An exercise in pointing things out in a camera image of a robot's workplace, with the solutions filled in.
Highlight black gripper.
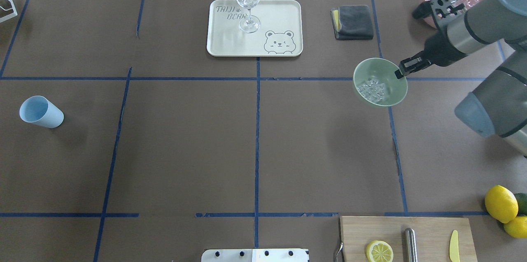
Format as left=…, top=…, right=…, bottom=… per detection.
left=394, top=31, right=467, bottom=79

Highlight green ceramic bowl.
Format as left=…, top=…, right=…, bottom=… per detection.
left=352, top=58, right=408, bottom=108

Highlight light blue plastic cup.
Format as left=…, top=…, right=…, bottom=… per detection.
left=19, top=96, right=64, bottom=129

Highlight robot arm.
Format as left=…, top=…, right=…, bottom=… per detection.
left=394, top=0, right=527, bottom=155

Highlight ice cubes in bowl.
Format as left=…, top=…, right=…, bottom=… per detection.
left=357, top=78, right=389, bottom=103

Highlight grey folded cloth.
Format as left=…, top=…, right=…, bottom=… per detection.
left=331, top=5, right=374, bottom=40

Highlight cream serving tray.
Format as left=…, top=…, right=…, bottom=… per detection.
left=206, top=0, right=303, bottom=57

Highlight yellow lemon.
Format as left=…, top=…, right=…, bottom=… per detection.
left=484, top=185, right=519, bottom=223
left=503, top=216, right=527, bottom=239

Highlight green avocado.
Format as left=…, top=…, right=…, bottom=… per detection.
left=514, top=193, right=527, bottom=216

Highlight wooden cutting board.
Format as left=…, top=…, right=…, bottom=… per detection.
left=340, top=216, right=478, bottom=262

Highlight steel muddler black cap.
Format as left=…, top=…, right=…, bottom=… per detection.
left=404, top=228, right=418, bottom=262

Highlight half lemon slice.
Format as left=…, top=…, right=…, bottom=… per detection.
left=365, top=240, right=394, bottom=262

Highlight yellow plastic knife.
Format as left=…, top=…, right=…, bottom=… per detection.
left=448, top=230, right=460, bottom=262

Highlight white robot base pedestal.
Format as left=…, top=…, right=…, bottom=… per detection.
left=201, top=248, right=310, bottom=262

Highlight white wire cup rack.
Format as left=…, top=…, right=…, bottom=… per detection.
left=0, top=0, right=18, bottom=23

